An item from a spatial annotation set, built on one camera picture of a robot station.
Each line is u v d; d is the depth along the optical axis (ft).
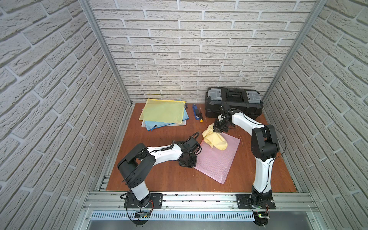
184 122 3.49
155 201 2.41
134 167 1.51
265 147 1.80
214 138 3.10
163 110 3.80
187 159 2.43
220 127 2.91
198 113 3.51
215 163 2.94
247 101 3.20
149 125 3.46
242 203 2.41
